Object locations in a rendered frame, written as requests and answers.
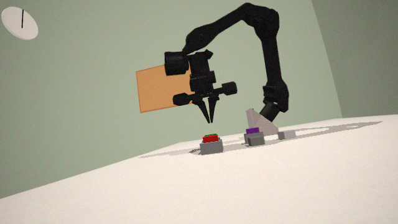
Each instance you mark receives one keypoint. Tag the red button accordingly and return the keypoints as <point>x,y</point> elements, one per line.
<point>211,145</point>

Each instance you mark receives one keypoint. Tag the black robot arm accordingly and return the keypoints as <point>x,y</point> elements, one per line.
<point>266,24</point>

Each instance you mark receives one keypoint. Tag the purple button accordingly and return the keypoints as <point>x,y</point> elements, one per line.
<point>252,132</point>

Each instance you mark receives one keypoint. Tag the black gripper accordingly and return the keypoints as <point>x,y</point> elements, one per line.
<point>229,88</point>

